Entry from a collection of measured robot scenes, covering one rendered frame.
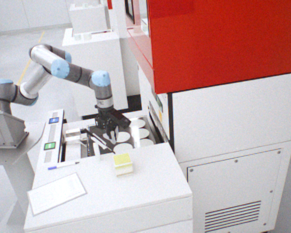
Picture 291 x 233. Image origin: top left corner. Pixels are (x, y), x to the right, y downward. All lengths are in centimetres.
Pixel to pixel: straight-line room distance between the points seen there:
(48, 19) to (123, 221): 857
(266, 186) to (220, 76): 82
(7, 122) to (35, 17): 779
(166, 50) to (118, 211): 65
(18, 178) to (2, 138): 32
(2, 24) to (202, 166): 868
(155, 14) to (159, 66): 21
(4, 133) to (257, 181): 149
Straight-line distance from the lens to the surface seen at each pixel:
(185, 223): 123
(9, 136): 181
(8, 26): 963
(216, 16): 120
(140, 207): 110
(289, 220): 241
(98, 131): 163
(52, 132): 162
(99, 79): 119
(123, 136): 155
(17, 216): 247
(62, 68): 121
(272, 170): 178
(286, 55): 143
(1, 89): 187
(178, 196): 111
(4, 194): 289
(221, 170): 160
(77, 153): 153
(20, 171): 200
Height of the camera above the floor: 176
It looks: 30 degrees down
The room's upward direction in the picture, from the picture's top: 6 degrees counter-clockwise
